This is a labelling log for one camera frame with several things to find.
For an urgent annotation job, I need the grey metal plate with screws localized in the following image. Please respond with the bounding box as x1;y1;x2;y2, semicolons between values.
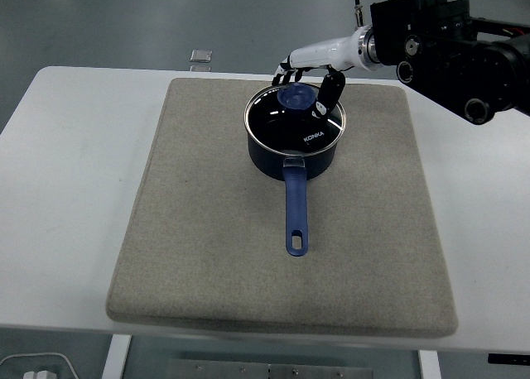
167;357;374;379

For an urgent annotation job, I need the black flat bar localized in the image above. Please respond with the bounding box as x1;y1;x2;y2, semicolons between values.
487;353;530;365

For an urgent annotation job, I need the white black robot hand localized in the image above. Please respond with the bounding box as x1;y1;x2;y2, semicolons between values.
271;31;367;120

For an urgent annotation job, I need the beige fabric mat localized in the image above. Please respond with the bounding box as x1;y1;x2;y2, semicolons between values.
105;77;460;339

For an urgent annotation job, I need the white table leg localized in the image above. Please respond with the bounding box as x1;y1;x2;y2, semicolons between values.
101;335;133;379
417;349;442;379

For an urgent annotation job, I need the glass lid with blue knob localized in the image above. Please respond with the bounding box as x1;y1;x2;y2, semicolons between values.
243;82;348;156

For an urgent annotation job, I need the dark pot with blue handle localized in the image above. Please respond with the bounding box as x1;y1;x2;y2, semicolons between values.
247;118;347;257

